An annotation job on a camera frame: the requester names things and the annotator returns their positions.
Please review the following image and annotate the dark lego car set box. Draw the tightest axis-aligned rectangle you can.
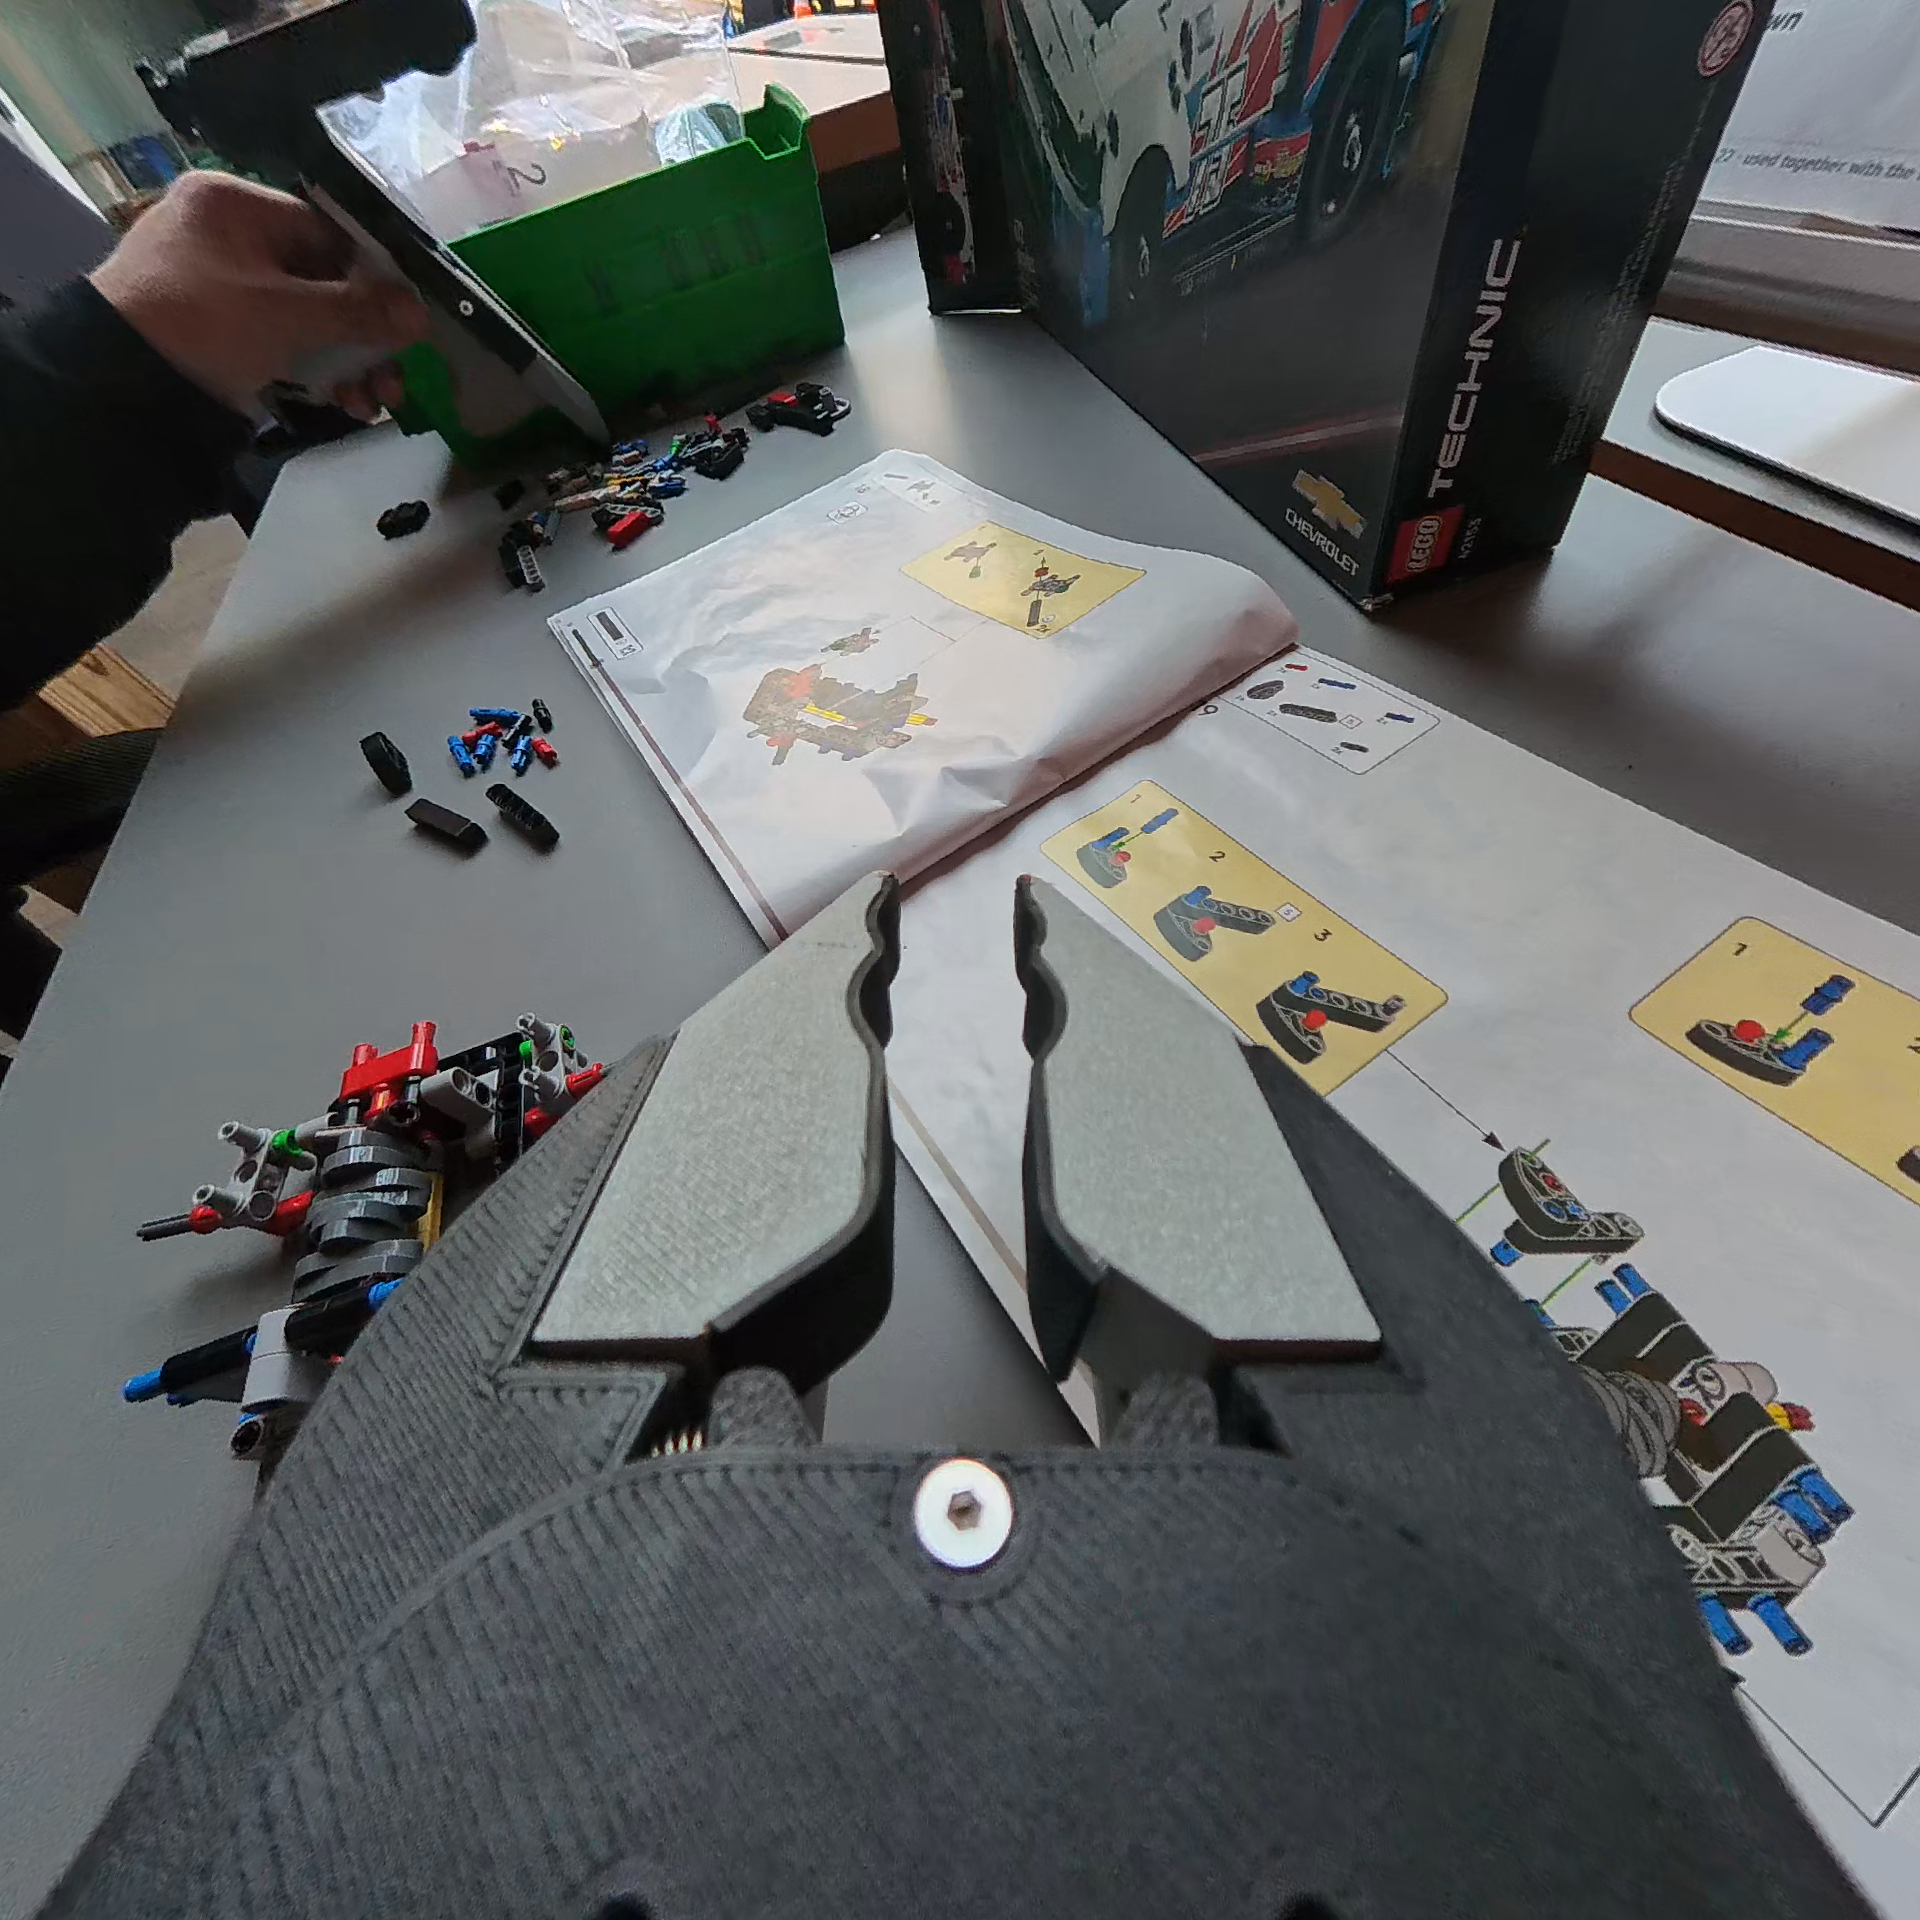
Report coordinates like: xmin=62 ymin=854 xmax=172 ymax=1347
xmin=961 ymin=0 xmax=1778 ymax=607

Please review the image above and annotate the partly built lego car chassis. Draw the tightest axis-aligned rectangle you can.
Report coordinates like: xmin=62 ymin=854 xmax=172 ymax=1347
xmin=129 ymin=1012 xmax=608 ymax=1465

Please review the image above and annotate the green plastic bin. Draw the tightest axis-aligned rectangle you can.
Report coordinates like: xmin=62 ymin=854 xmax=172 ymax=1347
xmin=399 ymin=81 xmax=831 ymax=473

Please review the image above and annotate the dark narrow lego set box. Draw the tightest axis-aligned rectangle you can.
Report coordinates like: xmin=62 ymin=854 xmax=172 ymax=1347
xmin=879 ymin=0 xmax=1051 ymax=318

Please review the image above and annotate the white monitor stand base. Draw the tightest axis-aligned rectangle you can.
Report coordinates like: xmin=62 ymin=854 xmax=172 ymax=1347
xmin=1656 ymin=345 xmax=1920 ymax=528

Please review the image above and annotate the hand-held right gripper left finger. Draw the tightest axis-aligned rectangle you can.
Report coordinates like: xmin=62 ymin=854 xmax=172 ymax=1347
xmin=526 ymin=872 xmax=904 ymax=1403

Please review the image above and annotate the cluster of small lego pins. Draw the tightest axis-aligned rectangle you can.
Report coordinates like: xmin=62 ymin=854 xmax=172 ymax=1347
xmin=442 ymin=697 xmax=561 ymax=775

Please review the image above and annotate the wooden table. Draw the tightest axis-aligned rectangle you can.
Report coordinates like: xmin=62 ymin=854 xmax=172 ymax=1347
xmin=727 ymin=7 xmax=918 ymax=249
xmin=1591 ymin=223 xmax=1920 ymax=617

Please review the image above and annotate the person's left hand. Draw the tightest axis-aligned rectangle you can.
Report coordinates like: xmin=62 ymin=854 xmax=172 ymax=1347
xmin=90 ymin=168 xmax=434 ymax=424

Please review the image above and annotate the pile of small lego pieces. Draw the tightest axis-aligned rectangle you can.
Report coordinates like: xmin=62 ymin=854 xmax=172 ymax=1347
xmin=497 ymin=420 xmax=753 ymax=590

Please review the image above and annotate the white lego instruction booklet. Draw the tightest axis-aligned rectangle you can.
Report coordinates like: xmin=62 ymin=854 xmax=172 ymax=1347
xmin=546 ymin=447 xmax=1920 ymax=1920

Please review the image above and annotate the clear plastic bag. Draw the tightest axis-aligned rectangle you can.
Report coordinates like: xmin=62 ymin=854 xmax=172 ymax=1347
xmin=323 ymin=0 xmax=753 ymax=241

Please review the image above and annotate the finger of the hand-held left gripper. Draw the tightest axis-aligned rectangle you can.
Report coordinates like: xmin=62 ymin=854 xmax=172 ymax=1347
xmin=297 ymin=171 xmax=616 ymax=455

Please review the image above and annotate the person's left forearm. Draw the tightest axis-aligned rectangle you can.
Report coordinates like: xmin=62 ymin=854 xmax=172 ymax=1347
xmin=0 ymin=276 xmax=265 ymax=713

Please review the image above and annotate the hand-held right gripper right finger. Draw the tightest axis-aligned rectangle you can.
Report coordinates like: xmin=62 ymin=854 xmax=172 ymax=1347
xmin=1015 ymin=872 xmax=1386 ymax=1443

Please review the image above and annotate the printed instruction poster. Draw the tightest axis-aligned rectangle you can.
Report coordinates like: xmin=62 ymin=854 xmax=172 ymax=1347
xmin=1696 ymin=0 xmax=1920 ymax=233

